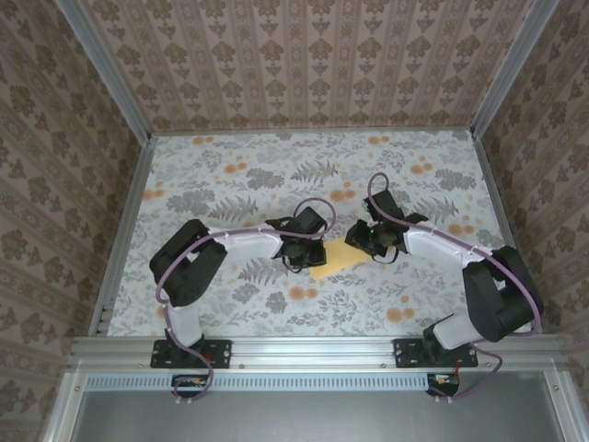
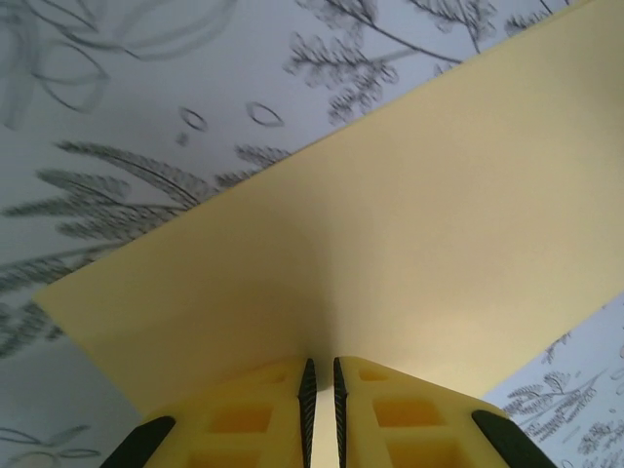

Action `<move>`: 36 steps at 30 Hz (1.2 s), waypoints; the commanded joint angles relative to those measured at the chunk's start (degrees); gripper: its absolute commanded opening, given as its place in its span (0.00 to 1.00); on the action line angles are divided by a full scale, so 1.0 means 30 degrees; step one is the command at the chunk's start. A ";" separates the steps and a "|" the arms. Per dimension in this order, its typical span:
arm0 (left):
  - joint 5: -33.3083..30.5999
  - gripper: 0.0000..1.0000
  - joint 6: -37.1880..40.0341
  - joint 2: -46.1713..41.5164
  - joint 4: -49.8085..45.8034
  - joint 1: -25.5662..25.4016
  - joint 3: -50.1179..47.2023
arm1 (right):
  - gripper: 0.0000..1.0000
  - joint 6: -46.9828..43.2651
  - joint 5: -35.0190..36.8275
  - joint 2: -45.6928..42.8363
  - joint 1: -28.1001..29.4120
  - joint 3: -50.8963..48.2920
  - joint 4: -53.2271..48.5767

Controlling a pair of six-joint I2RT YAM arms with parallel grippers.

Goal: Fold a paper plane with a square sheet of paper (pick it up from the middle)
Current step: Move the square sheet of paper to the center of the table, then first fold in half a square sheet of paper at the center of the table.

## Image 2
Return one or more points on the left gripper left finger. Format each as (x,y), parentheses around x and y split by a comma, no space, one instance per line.
(234,424)

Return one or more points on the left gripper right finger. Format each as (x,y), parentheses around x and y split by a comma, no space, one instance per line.
(414,424)

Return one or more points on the yellow cloth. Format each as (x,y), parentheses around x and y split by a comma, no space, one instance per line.
(390,219)

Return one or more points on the floral table cover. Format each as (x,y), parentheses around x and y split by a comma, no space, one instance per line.
(97,73)

